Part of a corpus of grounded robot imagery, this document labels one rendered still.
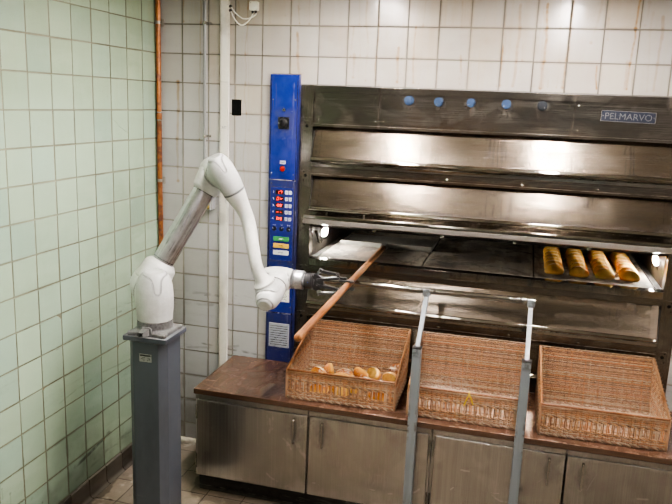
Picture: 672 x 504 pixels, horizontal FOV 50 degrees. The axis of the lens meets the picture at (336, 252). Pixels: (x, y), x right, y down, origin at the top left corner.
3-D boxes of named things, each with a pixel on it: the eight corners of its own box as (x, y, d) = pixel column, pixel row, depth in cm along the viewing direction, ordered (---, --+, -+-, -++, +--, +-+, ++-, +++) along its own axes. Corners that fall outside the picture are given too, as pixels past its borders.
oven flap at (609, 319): (307, 303, 396) (312, 268, 399) (655, 343, 352) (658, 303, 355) (305, 303, 391) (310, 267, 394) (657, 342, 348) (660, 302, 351)
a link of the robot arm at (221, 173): (249, 185, 318) (241, 181, 330) (230, 149, 311) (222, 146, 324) (223, 200, 315) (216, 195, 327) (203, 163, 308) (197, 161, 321)
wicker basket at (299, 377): (309, 364, 401) (311, 317, 395) (409, 377, 388) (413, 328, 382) (283, 398, 354) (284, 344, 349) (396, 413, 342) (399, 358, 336)
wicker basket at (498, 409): (417, 378, 386) (420, 329, 380) (525, 392, 373) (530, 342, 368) (404, 415, 340) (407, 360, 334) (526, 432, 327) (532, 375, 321)
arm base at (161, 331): (121, 337, 307) (120, 325, 306) (146, 322, 328) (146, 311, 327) (160, 342, 303) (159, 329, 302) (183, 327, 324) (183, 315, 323)
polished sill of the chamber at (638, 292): (311, 263, 398) (311, 255, 397) (660, 297, 354) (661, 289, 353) (308, 265, 392) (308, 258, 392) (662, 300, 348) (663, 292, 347)
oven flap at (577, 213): (310, 210, 386) (315, 175, 388) (670, 239, 342) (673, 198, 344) (308, 209, 382) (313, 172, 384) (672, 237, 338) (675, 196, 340)
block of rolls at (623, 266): (542, 252, 432) (543, 243, 431) (626, 259, 421) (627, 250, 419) (543, 274, 375) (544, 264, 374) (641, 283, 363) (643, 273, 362)
